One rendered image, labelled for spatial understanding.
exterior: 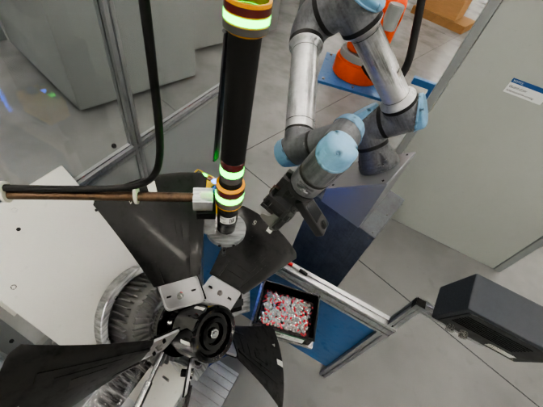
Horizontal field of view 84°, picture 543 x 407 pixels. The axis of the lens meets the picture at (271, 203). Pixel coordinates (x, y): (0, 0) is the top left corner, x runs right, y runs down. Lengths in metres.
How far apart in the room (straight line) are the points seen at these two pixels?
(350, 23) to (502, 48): 1.34
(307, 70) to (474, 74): 1.46
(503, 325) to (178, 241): 0.83
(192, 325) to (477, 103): 2.00
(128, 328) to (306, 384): 1.37
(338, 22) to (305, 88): 0.20
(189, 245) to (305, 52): 0.57
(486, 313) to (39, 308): 1.06
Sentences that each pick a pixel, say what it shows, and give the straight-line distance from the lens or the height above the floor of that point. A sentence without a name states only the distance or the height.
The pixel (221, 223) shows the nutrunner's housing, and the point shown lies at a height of 1.50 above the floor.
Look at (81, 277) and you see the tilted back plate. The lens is 0.86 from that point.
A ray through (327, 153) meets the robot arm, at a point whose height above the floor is 1.56.
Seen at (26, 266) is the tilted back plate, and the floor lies 1.26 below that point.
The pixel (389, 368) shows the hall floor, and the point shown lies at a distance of 2.22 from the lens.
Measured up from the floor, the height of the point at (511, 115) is 1.14.
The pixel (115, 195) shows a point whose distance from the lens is 0.49.
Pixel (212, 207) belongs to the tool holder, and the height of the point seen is 1.54.
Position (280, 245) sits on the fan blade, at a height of 1.17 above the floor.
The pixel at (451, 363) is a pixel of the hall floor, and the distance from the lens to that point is 2.46.
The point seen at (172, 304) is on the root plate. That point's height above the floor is 1.23.
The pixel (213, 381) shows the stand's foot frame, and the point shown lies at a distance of 1.88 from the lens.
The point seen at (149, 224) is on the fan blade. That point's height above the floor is 1.37.
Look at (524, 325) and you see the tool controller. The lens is 1.06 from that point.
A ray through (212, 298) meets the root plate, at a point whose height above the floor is 1.18.
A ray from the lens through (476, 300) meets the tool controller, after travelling 1.00.
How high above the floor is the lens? 1.91
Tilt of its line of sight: 49 degrees down
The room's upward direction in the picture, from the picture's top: 15 degrees clockwise
